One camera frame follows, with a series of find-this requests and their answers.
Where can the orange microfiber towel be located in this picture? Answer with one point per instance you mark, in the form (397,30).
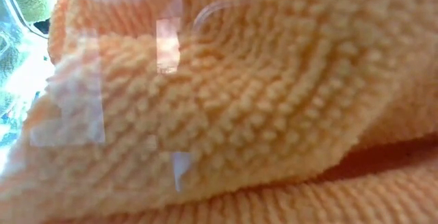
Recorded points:
(256,97)
(342,203)

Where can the green microfiber towel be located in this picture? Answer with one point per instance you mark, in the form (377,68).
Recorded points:
(32,5)

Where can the clear plastic basket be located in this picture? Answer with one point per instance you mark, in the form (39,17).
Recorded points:
(78,121)

